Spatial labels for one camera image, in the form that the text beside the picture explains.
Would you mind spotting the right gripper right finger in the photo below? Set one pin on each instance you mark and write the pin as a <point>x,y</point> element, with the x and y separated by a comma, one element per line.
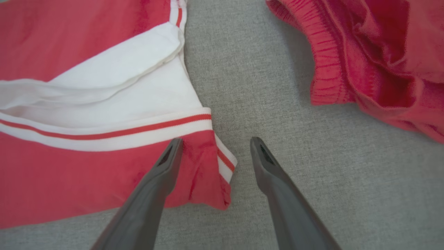
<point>288,208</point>

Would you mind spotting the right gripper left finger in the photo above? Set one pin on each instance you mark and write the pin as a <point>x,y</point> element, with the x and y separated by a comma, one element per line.
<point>152,201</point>

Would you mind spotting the red shorts with white stripe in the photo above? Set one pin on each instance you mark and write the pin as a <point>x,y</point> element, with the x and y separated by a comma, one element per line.
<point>374,52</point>

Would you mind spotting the grey fabric sofa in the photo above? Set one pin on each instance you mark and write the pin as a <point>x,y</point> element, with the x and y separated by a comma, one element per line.
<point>277,104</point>

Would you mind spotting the red white basketball jersey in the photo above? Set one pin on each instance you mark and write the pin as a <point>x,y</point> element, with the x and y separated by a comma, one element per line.
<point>86,86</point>

